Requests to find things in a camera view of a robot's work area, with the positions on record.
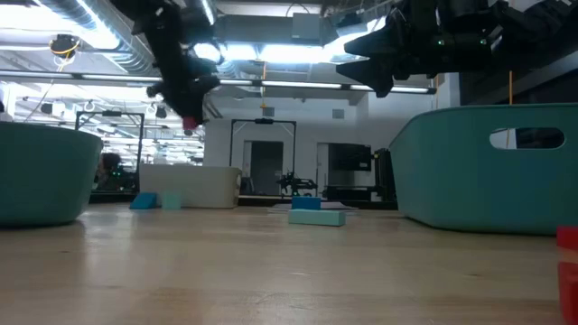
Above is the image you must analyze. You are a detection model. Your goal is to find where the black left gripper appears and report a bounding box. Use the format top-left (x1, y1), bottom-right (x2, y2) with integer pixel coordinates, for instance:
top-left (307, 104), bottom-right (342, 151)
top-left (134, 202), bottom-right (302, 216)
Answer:
top-left (146, 42), bottom-right (222, 124)

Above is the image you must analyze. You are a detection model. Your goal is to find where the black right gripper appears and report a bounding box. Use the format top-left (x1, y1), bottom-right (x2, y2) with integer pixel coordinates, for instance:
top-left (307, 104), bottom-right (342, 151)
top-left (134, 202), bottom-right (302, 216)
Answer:
top-left (336, 0), bottom-right (505, 98)

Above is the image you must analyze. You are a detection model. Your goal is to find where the light blue cube block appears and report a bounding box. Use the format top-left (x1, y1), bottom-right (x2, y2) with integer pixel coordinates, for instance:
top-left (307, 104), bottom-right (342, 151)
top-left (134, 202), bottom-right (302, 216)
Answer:
top-left (161, 191), bottom-right (182, 211)

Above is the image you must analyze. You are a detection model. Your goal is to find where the dark blue wedge block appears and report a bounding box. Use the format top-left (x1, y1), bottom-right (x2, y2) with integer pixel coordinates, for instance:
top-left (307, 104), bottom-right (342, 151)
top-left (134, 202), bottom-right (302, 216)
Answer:
top-left (129, 191), bottom-right (159, 210)

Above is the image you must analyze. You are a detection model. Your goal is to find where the teal bin with handle holes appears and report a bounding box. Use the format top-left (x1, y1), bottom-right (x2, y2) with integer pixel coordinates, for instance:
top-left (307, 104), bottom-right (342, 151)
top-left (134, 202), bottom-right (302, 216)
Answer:
top-left (388, 103), bottom-right (578, 237)

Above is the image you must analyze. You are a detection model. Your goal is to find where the light blue rectangular block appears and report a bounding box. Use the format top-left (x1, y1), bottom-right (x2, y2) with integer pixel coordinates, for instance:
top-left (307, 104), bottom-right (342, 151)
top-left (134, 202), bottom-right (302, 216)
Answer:
top-left (287, 209), bottom-right (348, 228)

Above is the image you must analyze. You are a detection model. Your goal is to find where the red rectangular block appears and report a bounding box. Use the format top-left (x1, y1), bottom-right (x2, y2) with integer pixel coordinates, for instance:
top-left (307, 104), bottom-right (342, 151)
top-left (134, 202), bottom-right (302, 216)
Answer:
top-left (555, 226), bottom-right (578, 252)
top-left (557, 261), bottom-right (578, 325)

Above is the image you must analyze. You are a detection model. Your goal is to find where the light grey plastic bin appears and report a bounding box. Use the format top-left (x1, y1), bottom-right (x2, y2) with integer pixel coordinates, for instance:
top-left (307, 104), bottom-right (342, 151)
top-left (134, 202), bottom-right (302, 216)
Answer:
top-left (138, 163), bottom-right (244, 209)

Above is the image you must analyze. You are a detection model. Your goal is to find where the grey ceiling box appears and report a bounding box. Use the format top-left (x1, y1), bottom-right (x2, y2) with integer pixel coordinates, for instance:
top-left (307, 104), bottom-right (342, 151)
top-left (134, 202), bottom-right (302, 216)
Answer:
top-left (291, 12), bottom-right (322, 41)

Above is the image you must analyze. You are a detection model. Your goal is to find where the long ceiling light strip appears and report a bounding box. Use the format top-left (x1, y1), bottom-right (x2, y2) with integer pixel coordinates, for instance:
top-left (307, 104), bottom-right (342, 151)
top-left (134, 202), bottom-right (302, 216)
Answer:
top-left (0, 70), bottom-right (437, 96)

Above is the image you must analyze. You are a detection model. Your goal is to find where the person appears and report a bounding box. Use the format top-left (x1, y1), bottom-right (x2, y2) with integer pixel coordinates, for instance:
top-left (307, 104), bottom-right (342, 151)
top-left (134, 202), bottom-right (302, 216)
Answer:
top-left (96, 152), bottom-right (136, 191)

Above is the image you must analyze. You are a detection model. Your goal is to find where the dark grey door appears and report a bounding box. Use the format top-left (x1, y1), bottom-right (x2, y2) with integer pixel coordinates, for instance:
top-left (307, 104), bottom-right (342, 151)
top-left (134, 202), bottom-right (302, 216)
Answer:
top-left (249, 140), bottom-right (285, 197)

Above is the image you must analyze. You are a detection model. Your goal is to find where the black tower cabinet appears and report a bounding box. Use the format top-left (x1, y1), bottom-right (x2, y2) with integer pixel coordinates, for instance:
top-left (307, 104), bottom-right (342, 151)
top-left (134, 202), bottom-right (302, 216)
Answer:
top-left (372, 147), bottom-right (397, 202)

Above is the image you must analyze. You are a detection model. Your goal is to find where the black round ceiling device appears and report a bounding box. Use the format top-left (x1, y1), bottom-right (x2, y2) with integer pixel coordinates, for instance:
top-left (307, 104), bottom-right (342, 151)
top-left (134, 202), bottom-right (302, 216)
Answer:
top-left (48, 33), bottom-right (81, 60)

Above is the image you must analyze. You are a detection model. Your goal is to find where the dark blue triangular block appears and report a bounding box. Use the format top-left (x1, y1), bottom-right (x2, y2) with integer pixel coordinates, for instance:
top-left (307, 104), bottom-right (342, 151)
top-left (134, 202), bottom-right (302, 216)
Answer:
top-left (291, 195), bottom-right (322, 211)

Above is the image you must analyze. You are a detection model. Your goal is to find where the teal plastic tub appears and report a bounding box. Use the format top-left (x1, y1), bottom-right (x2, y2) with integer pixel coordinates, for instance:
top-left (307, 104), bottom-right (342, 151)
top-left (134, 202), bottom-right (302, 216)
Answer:
top-left (0, 120), bottom-right (105, 228)

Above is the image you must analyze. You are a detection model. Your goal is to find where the black background rig frame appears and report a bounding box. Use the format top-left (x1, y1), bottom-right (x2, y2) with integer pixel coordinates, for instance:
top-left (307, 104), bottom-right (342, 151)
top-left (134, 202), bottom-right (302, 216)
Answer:
top-left (74, 110), bottom-right (146, 163)
top-left (228, 117), bottom-right (298, 198)

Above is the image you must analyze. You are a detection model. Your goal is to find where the round silver ventilation duct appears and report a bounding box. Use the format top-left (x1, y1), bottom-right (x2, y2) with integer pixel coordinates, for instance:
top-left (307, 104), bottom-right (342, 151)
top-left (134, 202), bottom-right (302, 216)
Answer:
top-left (197, 0), bottom-right (217, 27)

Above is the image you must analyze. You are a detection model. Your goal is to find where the black wall monitor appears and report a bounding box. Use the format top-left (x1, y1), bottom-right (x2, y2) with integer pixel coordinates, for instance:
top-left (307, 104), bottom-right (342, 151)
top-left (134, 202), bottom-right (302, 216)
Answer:
top-left (328, 143), bottom-right (373, 172)

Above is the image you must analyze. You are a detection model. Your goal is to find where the large corrugated silver duct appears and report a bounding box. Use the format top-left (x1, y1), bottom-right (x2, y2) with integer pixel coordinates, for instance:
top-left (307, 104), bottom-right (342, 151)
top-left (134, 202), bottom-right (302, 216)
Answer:
top-left (40, 0), bottom-right (157, 76)

